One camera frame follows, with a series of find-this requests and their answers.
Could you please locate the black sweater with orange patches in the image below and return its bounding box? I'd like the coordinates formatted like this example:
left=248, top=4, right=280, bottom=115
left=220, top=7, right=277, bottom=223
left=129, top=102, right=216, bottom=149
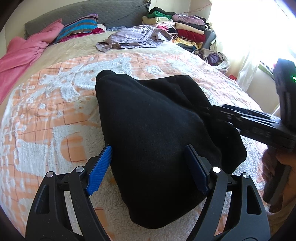
left=95, top=70, right=247, bottom=229

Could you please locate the bag with purple clothes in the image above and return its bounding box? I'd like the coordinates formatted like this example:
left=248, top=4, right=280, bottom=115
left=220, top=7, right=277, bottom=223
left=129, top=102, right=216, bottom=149
left=192, top=48, right=230, bottom=74

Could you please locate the pile of folded clothes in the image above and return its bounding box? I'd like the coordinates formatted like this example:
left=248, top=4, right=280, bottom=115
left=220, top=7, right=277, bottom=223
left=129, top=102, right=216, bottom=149
left=142, top=7, right=216, bottom=52

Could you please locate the right hand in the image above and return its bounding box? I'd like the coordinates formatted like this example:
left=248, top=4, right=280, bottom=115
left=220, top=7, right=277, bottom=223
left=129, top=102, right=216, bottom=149
left=261, top=149, right=295, bottom=213

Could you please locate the orange white fleece blanket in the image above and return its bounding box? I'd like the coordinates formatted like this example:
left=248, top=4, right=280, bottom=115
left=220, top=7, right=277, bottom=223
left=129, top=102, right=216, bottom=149
left=1, top=43, right=260, bottom=233

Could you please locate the white curtain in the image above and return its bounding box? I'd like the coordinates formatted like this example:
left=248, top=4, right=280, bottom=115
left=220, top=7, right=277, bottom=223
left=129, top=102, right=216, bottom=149
left=209, top=1, right=295, bottom=90

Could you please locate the beige bed sheet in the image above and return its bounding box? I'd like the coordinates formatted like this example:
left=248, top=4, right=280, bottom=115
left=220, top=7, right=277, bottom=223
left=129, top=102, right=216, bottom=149
left=13, top=31, right=114, bottom=88

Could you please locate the lilac crumpled garment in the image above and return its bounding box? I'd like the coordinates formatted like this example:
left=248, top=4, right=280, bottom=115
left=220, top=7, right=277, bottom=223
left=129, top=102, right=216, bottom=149
left=96, top=25, right=171, bottom=52

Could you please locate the pink quilt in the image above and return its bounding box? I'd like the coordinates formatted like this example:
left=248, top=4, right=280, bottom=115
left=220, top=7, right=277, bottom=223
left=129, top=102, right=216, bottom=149
left=1, top=19, right=64, bottom=101

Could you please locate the striped colourful pillow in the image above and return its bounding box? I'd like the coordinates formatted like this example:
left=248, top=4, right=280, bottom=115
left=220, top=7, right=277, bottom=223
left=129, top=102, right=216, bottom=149
left=52, top=14, right=106, bottom=44

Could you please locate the grey quilted headboard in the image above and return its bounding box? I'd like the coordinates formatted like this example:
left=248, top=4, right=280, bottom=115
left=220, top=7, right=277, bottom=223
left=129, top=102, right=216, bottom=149
left=25, top=1, right=150, bottom=38

